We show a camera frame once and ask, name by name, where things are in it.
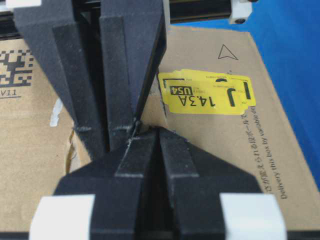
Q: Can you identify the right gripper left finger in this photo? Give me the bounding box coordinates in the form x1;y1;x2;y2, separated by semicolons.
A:
29;136;156;240

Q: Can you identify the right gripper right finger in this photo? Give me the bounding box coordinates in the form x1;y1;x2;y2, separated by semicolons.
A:
158;128;288;240

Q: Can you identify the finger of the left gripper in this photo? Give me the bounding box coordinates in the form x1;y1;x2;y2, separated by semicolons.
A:
99;16;167;151
13;0;105;160

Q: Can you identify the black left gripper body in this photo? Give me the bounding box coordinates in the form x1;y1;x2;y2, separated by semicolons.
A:
0;0;253;40

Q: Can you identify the brown cardboard box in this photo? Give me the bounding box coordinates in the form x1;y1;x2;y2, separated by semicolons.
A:
0;26;320;232

